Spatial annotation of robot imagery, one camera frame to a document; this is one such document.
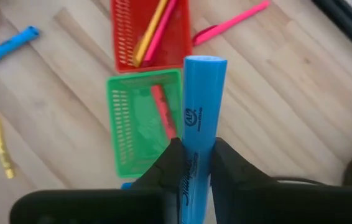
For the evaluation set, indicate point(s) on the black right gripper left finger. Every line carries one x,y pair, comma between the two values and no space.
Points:
171,168

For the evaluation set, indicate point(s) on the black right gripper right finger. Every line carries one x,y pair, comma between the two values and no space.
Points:
229,168

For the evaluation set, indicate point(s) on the reddish pink highlighter marker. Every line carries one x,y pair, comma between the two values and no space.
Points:
163,112

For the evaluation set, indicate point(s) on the blue highlighter marker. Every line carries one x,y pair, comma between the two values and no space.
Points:
9,45
202,109

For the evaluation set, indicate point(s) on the orange highlighter marker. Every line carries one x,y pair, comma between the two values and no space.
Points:
148,37

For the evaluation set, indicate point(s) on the blue plastic basket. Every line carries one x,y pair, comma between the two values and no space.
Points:
127,186

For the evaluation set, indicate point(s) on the green plastic basket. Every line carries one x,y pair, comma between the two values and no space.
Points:
138,130

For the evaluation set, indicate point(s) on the red plastic basket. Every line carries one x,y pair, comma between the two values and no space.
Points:
179,46

